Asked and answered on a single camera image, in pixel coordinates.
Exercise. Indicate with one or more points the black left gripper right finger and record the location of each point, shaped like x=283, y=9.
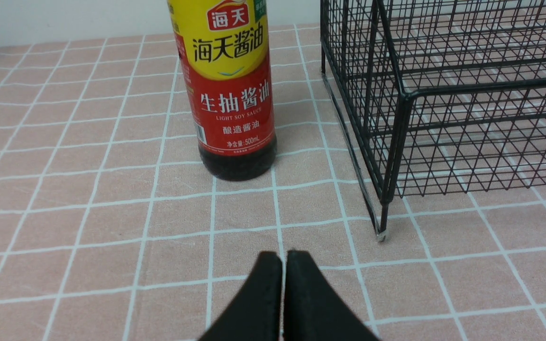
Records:
x=313, y=311

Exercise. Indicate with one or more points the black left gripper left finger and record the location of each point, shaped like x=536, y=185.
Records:
x=254, y=312

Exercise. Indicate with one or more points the red-label soy sauce bottle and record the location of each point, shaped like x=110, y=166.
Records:
x=223, y=47

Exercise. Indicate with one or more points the pink checkered tablecloth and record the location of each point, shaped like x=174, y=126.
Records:
x=111, y=229

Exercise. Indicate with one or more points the black wire mesh rack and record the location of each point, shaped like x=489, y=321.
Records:
x=437, y=96

